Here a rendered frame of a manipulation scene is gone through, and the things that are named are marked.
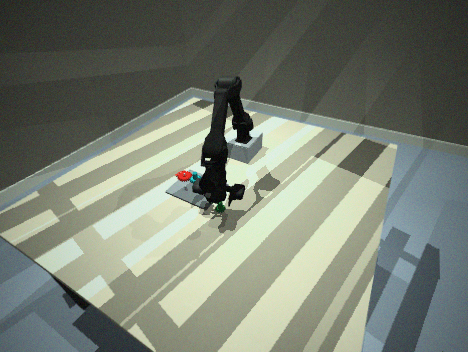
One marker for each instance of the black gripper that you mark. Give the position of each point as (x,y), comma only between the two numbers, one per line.
(236,191)

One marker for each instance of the green gear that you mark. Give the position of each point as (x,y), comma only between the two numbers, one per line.
(220,207)

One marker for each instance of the red gear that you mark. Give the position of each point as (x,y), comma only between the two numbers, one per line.
(181,176)

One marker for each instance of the teal gear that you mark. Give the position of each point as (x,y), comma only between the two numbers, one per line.
(194,177)

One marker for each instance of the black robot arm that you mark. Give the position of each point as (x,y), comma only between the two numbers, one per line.
(227,89)

